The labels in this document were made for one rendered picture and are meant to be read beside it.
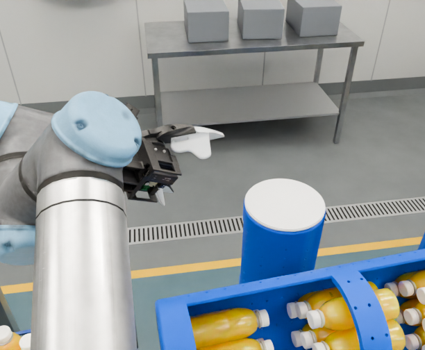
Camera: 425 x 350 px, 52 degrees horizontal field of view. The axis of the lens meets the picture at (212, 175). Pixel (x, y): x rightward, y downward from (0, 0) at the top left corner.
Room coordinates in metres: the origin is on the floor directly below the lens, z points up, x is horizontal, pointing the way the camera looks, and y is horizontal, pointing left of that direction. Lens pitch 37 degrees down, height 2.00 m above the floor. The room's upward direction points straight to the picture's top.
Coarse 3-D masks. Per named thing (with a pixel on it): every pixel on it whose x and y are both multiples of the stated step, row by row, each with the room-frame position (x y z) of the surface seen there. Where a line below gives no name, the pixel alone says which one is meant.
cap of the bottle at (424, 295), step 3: (420, 288) 0.66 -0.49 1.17; (423, 288) 0.66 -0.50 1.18; (417, 291) 0.67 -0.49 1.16; (420, 291) 0.66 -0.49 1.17; (423, 291) 0.65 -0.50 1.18; (417, 294) 0.66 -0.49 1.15; (420, 294) 0.66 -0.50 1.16; (423, 294) 0.65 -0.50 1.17; (417, 297) 0.66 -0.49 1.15; (420, 297) 0.65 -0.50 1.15; (423, 297) 0.65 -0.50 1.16; (420, 300) 0.65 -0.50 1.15; (423, 300) 0.64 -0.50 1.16; (423, 303) 0.64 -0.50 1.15
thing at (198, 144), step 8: (200, 128) 0.58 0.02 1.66; (208, 128) 0.59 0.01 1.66; (184, 136) 0.56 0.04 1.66; (192, 136) 0.57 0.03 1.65; (200, 136) 0.57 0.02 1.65; (208, 136) 0.58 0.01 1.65; (216, 136) 0.59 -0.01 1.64; (176, 144) 0.55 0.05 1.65; (184, 144) 0.55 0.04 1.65; (192, 144) 0.56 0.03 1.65; (200, 144) 0.56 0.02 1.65; (208, 144) 0.56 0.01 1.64; (176, 152) 0.54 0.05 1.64; (192, 152) 0.54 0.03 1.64; (200, 152) 0.54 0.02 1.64; (208, 152) 0.54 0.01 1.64
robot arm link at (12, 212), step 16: (0, 160) 0.39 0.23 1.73; (16, 160) 0.39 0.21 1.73; (0, 176) 0.37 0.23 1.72; (16, 176) 0.34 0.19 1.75; (0, 192) 0.35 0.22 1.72; (16, 192) 0.33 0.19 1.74; (0, 208) 0.34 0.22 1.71; (16, 208) 0.32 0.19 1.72; (32, 208) 0.32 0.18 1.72; (0, 224) 0.32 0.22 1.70; (16, 224) 0.32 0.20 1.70; (32, 224) 0.32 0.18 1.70; (0, 240) 0.31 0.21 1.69; (16, 240) 0.31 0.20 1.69; (32, 240) 0.31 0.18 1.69; (0, 256) 0.30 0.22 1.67; (16, 256) 0.31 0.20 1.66; (32, 256) 0.32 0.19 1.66
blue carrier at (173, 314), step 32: (384, 256) 0.75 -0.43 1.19; (416, 256) 0.72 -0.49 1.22; (224, 288) 0.64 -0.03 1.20; (256, 288) 0.62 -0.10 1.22; (288, 288) 0.73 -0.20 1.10; (320, 288) 0.75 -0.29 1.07; (352, 288) 0.61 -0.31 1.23; (160, 320) 0.53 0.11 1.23; (288, 320) 0.69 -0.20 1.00; (384, 320) 0.55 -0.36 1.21
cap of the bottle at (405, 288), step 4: (400, 284) 0.72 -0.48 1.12; (404, 284) 0.71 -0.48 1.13; (408, 284) 0.71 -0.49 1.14; (400, 288) 0.71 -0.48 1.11; (404, 288) 0.70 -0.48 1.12; (408, 288) 0.70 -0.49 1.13; (412, 288) 0.70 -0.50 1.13; (400, 292) 0.71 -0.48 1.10; (404, 292) 0.70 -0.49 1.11; (408, 292) 0.69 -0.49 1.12; (412, 292) 0.69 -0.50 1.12; (404, 296) 0.69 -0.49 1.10; (408, 296) 0.69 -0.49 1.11
